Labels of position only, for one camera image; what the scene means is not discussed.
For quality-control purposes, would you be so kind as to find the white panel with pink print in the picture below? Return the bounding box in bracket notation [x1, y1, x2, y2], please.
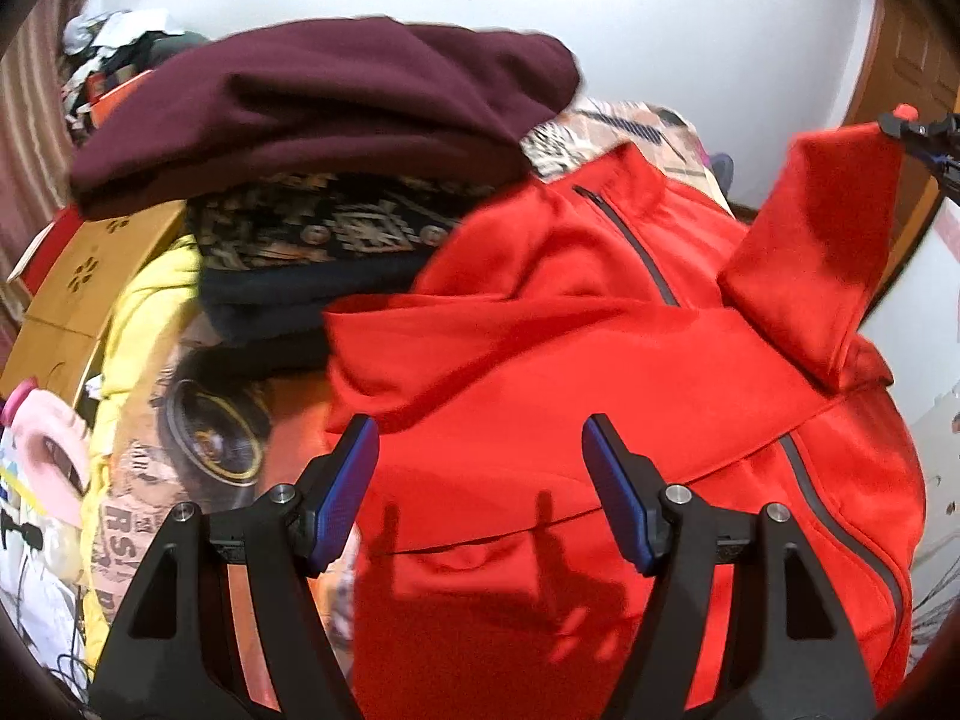
[855, 202, 960, 653]

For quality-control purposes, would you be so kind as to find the black gold patterned garment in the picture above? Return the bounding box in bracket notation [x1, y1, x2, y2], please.
[187, 171, 496, 275]

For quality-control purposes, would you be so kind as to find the wooden door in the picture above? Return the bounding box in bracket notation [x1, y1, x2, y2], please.
[731, 0, 960, 331]

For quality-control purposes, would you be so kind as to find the maroon sweater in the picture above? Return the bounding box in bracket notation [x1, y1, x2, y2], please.
[69, 15, 584, 220]

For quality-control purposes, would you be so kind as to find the pile of clutter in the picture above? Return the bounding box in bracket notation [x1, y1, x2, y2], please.
[60, 9, 218, 140]

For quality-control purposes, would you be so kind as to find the yellow cloth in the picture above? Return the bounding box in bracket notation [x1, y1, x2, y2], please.
[79, 236, 203, 672]

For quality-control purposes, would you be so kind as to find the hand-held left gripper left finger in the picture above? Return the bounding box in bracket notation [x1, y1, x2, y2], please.
[88, 415, 380, 720]

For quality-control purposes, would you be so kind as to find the pink plastic toy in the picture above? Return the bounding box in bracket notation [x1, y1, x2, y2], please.
[0, 379, 95, 526]

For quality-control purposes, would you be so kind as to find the dry twig bundle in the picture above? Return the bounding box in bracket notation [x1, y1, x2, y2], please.
[911, 517, 960, 631]

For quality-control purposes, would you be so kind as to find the cardboard box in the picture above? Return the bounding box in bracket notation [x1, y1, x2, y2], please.
[0, 202, 188, 406]

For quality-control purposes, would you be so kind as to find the striped brown curtain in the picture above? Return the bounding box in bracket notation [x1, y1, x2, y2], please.
[0, 0, 102, 338]

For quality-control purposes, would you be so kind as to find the red zip jacket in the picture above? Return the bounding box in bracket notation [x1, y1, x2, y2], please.
[322, 124, 927, 720]

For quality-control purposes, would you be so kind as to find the newspaper print blanket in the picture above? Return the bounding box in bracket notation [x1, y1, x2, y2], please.
[82, 97, 732, 720]

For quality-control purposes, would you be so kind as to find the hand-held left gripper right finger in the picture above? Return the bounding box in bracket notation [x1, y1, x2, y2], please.
[582, 414, 878, 720]

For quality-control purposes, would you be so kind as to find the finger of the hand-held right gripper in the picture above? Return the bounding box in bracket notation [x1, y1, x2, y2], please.
[924, 148, 960, 205]
[877, 103, 960, 143]

